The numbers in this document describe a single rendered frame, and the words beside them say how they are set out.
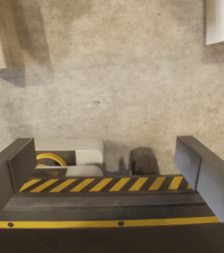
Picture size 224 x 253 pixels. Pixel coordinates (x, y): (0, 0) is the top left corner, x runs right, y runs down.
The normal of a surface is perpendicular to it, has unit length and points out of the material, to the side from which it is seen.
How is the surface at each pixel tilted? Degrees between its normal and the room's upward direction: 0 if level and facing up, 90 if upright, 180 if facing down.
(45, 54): 0
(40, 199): 0
